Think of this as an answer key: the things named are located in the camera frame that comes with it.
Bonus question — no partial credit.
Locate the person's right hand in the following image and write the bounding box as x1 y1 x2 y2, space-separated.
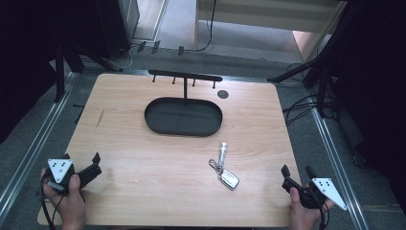
288 187 336 230

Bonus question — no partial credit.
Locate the white floor cable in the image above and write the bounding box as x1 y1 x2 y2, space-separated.
109 46 134 70

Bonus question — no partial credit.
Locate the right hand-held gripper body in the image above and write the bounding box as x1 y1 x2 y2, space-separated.
282 175 349 211

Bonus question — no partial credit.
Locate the dark cabinet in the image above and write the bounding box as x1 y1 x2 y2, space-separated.
95 0 142 59

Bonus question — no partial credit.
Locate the black key rack with tray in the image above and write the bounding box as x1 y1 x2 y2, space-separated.
144 69 224 138

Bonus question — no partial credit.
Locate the bundle of black floor cables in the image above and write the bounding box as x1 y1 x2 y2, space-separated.
282 61 322 127

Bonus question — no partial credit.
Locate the silver car key with keychain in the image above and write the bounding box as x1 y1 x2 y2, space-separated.
208 142 240 192

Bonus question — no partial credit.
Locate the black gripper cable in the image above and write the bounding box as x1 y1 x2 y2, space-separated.
38 183 66 230
318 200 331 230

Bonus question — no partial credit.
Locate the person's left hand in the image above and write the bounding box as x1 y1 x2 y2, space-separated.
40 168 88 230

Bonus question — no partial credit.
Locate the aluminium frame rail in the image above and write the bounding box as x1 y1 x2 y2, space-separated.
0 72 79 221
309 103 370 230

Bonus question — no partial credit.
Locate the black metal stand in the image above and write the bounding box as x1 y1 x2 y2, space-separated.
267 18 339 119
52 37 124 104

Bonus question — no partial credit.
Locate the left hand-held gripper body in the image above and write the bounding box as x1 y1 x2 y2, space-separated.
42 158 102 195

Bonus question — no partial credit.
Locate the black hanging cable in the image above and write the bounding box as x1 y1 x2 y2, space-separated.
192 0 218 53

